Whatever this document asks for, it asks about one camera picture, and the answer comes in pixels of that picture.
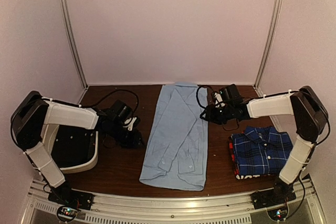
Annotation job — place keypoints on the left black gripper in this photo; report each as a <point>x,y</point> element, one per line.
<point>133,142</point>

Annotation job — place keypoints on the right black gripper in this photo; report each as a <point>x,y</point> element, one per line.
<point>210,115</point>

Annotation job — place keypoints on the light blue long sleeve shirt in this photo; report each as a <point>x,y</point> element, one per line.
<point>177,148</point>

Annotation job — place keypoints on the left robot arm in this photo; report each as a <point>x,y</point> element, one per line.
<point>36,110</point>

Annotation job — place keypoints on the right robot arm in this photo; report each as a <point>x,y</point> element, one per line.
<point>309,113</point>

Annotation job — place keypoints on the blue plaid folded shirt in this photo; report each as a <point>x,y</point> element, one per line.
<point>261,150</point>

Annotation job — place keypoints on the red black folded shirt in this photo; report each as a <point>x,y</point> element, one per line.
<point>235,167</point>

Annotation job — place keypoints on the white plastic bin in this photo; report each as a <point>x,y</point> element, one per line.
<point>48,134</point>

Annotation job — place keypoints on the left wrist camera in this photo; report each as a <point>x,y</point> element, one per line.
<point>131,123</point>

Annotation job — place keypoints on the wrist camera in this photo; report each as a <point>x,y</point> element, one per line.
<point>217,99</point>
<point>131,123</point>

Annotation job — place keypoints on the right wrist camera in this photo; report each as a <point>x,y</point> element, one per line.
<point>217,99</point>

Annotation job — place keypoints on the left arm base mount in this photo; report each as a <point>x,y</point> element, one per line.
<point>71,202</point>

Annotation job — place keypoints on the aluminium front rail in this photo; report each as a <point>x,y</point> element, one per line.
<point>232,208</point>

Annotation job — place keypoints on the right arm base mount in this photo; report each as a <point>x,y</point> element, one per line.
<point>275,200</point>

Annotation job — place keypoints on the right aluminium frame post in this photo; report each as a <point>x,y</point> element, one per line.
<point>269,41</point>

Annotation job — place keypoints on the aluminium frame post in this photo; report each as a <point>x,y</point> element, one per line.
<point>72,43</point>
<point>269,41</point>

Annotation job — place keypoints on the left aluminium frame post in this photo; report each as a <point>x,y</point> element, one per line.
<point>72,43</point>

